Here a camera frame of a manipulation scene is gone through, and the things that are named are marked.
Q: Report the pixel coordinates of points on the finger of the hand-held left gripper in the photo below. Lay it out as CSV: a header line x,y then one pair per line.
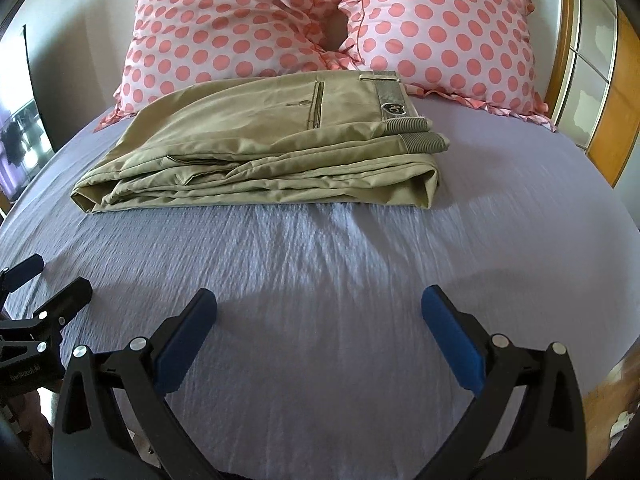
x,y
72,294
26,265

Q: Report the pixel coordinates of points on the pink polka dot pillow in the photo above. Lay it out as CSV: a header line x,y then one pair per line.
x,y
440,30
215,25

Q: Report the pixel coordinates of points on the dark screen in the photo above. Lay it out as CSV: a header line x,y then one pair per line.
x,y
17,145

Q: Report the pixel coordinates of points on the khaki pants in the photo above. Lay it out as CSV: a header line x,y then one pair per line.
x,y
225,130

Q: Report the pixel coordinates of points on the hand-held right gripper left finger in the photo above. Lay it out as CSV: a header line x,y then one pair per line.
x,y
185,340

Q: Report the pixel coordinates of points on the wooden headboard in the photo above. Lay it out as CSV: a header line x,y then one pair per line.
x,y
625,110

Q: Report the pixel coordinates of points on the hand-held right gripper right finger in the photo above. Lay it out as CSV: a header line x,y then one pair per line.
x,y
450,335

